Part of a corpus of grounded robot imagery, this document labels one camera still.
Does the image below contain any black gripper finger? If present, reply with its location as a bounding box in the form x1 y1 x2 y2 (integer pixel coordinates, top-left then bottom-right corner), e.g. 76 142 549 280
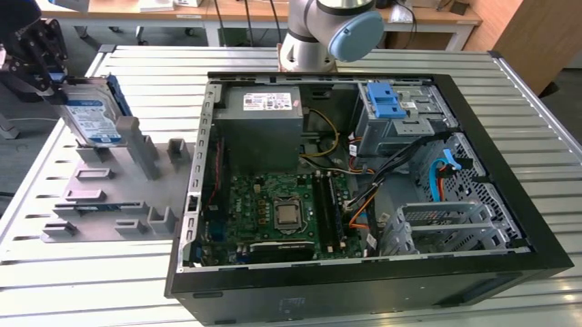
24 18 70 75
0 57 70 106

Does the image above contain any hard disk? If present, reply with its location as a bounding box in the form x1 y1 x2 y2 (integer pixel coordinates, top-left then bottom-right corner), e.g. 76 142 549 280
48 69 133 148

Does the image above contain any silver disk bay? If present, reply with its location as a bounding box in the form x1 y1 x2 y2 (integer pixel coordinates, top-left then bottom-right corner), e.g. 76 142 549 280
381 200 532 256

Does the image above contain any black wastebasket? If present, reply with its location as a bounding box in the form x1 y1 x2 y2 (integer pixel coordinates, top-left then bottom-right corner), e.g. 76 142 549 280
0 78 50 103

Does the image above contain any wooden top desk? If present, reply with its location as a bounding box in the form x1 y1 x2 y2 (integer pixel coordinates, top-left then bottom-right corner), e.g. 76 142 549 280
207 0 484 52
40 0 210 47

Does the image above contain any grey parts rack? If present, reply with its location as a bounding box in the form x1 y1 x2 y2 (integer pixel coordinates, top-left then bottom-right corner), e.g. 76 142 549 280
39 116 198 243

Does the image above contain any RAM stick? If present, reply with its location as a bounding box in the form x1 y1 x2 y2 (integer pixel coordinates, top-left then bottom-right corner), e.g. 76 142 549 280
75 204 122 213

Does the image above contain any grey power supply unit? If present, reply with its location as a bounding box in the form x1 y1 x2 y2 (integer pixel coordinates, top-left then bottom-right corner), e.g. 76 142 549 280
213 84 305 174

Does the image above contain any green motherboard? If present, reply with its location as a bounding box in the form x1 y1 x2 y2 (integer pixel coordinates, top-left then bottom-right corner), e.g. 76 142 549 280
199 172 370 266

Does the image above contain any silver CPU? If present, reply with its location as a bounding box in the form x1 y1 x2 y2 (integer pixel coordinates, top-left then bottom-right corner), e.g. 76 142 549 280
275 204 301 225

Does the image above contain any CPU socket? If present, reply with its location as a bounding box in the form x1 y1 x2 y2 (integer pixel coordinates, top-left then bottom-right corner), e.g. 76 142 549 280
270 196 309 236

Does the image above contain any black RAM slot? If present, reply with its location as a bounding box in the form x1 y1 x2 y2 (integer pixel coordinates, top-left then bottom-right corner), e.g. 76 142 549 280
313 172 333 253

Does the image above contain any black graphics card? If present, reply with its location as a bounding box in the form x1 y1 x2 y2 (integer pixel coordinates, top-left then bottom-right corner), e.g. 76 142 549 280
247 240 315 263

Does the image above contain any blue bay latch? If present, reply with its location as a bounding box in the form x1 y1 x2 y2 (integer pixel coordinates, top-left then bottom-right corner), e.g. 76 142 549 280
366 82 408 119

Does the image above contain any silver optical drive cage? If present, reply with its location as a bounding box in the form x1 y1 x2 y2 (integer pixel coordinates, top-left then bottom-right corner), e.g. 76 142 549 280
354 81 458 157

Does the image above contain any black PC case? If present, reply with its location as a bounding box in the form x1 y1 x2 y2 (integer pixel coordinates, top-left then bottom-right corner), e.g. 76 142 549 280
165 71 576 325

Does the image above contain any wooden cabinet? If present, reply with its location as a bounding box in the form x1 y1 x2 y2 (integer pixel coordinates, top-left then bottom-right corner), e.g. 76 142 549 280
464 0 582 99

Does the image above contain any yellow wire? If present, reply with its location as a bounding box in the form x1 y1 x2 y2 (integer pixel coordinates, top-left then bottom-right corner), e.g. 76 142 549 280
299 108 341 158

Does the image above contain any black wire bundle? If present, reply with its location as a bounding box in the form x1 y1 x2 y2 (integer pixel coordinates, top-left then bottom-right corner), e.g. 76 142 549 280
347 131 456 214

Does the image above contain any orange wire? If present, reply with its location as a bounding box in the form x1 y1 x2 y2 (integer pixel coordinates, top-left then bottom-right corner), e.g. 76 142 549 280
349 204 378 229

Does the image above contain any blue wire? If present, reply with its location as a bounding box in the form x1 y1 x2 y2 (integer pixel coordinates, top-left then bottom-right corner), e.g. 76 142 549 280
428 149 464 204

